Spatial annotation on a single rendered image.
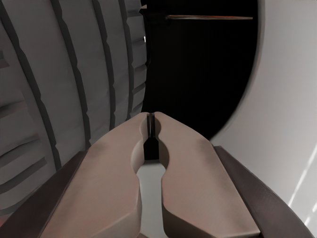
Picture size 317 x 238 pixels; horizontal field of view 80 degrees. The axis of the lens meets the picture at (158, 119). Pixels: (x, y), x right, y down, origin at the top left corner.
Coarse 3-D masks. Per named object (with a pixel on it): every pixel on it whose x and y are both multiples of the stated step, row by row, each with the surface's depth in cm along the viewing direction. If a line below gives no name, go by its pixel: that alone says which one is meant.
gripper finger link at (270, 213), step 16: (224, 160) 8; (240, 176) 7; (256, 176) 7; (240, 192) 6; (256, 192) 6; (272, 192) 6; (256, 208) 6; (272, 208) 6; (288, 208) 6; (256, 224) 6; (272, 224) 6; (288, 224) 6; (304, 224) 6
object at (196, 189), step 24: (168, 120) 11; (168, 144) 9; (192, 144) 9; (168, 168) 8; (192, 168) 7; (216, 168) 7; (168, 192) 7; (192, 192) 7; (216, 192) 7; (168, 216) 6; (192, 216) 6; (216, 216) 6; (240, 216) 6
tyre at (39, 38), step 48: (0, 0) 11; (48, 0) 14; (96, 0) 18; (0, 48) 12; (48, 48) 14; (96, 48) 18; (144, 48) 26; (0, 96) 12; (48, 96) 15; (96, 96) 20; (0, 144) 13; (48, 144) 17; (0, 192) 14
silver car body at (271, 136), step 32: (288, 0) 29; (288, 32) 31; (288, 64) 33; (256, 96) 38; (288, 96) 35; (256, 128) 41; (288, 128) 38; (256, 160) 44; (288, 160) 41; (160, 192) 68; (288, 192) 44; (160, 224) 78
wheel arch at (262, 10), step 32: (160, 0) 68; (192, 0) 63; (224, 0) 59; (256, 0) 55; (160, 32) 73; (192, 32) 68; (224, 32) 63; (256, 32) 59; (160, 64) 79; (192, 64) 73; (224, 64) 68; (256, 64) 35; (160, 96) 87; (192, 96) 80; (224, 96) 72; (192, 128) 71; (224, 128) 44
